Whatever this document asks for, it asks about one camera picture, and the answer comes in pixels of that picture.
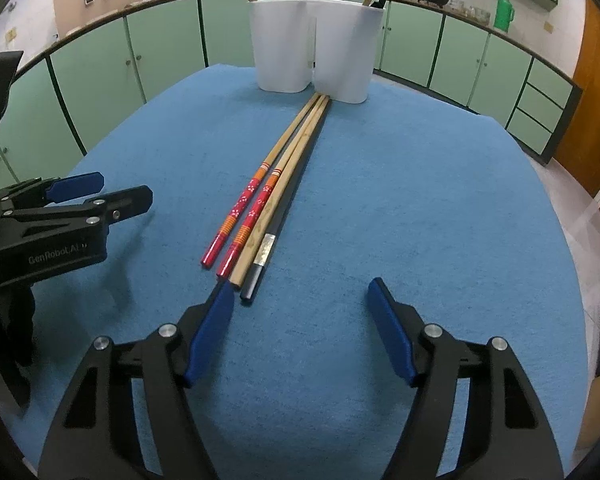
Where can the white double utensil holder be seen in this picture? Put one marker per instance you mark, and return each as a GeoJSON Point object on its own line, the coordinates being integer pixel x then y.
{"type": "Point", "coordinates": [285, 45]}

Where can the green base cabinets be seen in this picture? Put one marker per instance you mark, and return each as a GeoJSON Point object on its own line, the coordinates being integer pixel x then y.
{"type": "Point", "coordinates": [170, 40]}

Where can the wooden door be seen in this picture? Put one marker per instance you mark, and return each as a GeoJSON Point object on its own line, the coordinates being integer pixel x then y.
{"type": "Point", "coordinates": [590, 110]}

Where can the plain bamboo chopstick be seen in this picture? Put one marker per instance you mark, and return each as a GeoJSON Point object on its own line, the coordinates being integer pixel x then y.
{"type": "Point", "coordinates": [263, 230]}

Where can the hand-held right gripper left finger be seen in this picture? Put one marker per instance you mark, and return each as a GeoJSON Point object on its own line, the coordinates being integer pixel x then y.
{"type": "Point", "coordinates": [210, 330]}

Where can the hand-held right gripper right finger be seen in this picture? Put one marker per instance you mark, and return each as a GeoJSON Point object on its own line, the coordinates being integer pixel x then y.
{"type": "Point", "coordinates": [392, 330]}

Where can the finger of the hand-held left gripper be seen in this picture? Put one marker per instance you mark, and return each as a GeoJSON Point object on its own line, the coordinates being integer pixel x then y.
{"type": "Point", "coordinates": [130, 200]}
{"type": "Point", "coordinates": [75, 185]}

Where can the green thermos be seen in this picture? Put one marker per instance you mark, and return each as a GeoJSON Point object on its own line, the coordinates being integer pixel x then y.
{"type": "Point", "coordinates": [504, 15]}

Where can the row of glass jars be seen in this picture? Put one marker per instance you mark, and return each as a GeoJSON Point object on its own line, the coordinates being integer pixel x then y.
{"type": "Point", "coordinates": [467, 10]}

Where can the blue table mat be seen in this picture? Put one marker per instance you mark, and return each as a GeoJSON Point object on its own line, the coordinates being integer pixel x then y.
{"type": "Point", "coordinates": [380, 185]}

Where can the black chopstick silver band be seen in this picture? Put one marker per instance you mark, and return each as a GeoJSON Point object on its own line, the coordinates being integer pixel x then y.
{"type": "Point", "coordinates": [254, 280]}

